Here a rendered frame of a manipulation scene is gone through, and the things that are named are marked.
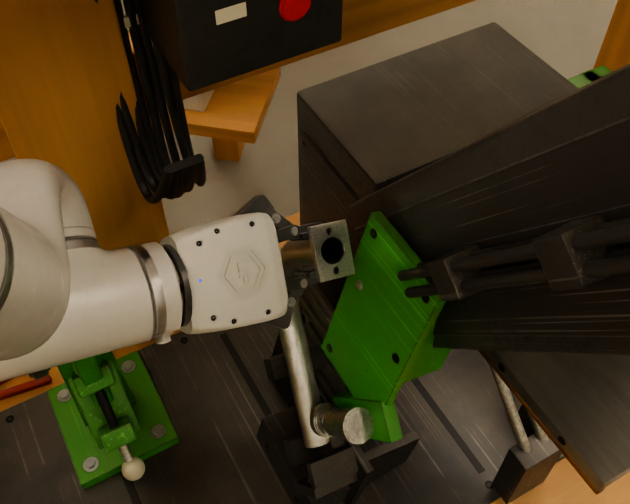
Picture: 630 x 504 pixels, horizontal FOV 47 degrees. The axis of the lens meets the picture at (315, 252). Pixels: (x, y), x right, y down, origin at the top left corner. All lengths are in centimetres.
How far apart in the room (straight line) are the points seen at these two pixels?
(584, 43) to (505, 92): 243
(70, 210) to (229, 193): 189
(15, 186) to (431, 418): 65
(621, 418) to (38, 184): 58
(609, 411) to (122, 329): 48
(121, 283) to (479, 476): 55
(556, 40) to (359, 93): 247
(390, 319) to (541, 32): 271
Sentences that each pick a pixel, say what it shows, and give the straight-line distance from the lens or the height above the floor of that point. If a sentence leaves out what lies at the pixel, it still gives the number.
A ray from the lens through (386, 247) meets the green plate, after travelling 69.
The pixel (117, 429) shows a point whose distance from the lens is 90.
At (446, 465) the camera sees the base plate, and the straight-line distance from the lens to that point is 98.
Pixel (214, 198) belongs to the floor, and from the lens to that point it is 248.
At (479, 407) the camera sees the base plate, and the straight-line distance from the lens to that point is 102.
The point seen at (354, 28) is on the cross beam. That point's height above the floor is 121.
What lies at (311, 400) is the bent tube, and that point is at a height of 104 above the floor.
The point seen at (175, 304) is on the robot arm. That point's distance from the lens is 62.
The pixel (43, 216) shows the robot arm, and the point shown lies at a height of 144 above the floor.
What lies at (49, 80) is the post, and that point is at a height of 134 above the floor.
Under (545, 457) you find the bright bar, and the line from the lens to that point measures 89.
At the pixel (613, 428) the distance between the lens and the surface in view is 78.
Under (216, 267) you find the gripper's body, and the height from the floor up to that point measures 128.
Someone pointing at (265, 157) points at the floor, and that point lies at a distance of 261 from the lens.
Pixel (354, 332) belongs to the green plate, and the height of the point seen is 114.
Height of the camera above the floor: 179
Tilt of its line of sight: 51 degrees down
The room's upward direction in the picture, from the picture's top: straight up
